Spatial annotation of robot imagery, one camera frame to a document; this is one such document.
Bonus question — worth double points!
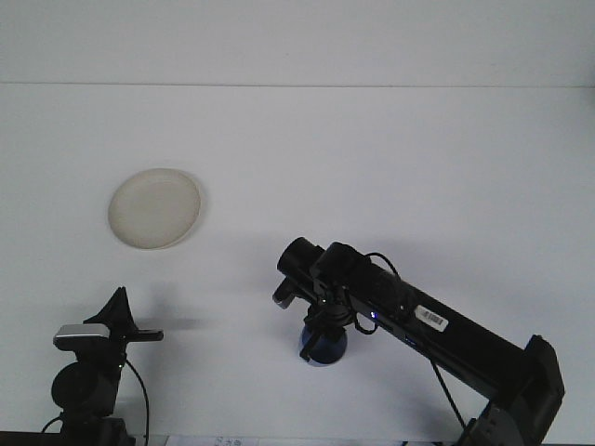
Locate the pale round plate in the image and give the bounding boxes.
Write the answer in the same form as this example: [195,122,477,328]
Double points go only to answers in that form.
[108,167,203,251]

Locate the long black arm cable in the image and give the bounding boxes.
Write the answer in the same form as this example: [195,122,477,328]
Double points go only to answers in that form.
[123,358,152,440]

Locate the pale blue cup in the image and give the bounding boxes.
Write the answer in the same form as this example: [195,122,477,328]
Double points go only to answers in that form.
[299,323,348,369]

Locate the grey camera box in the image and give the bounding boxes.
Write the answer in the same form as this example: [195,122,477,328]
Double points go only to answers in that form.
[53,323,112,350]
[272,278,296,310]

